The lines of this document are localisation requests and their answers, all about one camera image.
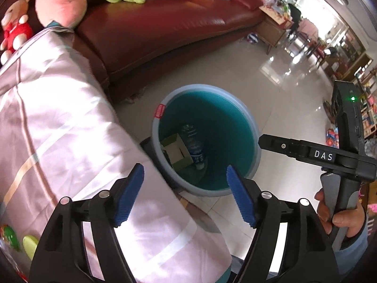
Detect clear plastic water bottle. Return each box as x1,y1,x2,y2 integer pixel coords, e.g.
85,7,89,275
180,124,205,170

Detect green white cardboard box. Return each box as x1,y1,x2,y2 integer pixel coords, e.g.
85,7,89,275
160,133,193,172

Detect right forearm blue sleeve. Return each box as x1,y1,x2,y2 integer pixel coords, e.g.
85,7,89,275
334,215,368,277

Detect blue grey trash bin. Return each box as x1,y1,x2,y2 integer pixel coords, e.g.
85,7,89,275
150,84,261,197

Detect right hand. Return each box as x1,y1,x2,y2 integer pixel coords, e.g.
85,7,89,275
314,189,365,238

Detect yellow green round lid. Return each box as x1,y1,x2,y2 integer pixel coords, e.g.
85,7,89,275
22,234,39,261

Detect green orange jelly cup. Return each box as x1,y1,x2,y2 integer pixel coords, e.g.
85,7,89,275
1,224,20,251

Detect pink plaid tablecloth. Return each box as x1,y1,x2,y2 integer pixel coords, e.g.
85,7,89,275
1,27,231,282

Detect wooden side table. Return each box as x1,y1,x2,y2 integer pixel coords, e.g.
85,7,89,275
256,6,293,54

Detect dark red leather sofa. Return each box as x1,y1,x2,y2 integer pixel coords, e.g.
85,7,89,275
0,0,266,101

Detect teddy bear red shirt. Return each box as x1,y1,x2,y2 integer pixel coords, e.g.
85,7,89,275
1,0,33,65

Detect pink carrot plush pillow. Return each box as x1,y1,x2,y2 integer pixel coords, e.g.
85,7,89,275
35,0,88,28

